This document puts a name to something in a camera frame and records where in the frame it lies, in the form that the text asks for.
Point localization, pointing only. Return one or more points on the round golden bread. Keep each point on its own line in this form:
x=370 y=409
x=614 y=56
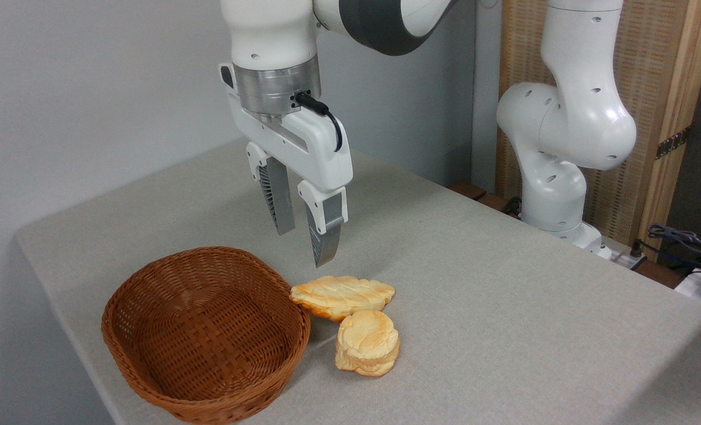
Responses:
x=367 y=343

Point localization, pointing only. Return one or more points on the wooden woven folding screen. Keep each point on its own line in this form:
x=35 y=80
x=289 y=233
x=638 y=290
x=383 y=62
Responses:
x=651 y=71

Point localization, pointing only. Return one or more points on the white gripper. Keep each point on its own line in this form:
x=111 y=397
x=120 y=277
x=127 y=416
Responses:
x=321 y=147

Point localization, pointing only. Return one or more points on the brown wicker basket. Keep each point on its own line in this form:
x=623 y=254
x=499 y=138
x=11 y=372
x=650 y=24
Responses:
x=209 y=330

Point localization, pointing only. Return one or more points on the leaf-shaped golden bread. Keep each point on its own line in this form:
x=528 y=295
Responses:
x=341 y=295

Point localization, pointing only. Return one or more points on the brown wooden ledge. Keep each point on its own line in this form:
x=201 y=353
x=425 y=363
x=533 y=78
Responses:
x=480 y=198

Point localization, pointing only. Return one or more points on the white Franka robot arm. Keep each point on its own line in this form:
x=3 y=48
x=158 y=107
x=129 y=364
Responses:
x=563 y=130

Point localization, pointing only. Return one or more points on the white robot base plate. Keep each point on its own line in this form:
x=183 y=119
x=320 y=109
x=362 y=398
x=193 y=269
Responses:
x=619 y=254

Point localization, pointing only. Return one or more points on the dark metal screen hinge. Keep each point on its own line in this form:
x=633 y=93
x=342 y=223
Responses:
x=672 y=142

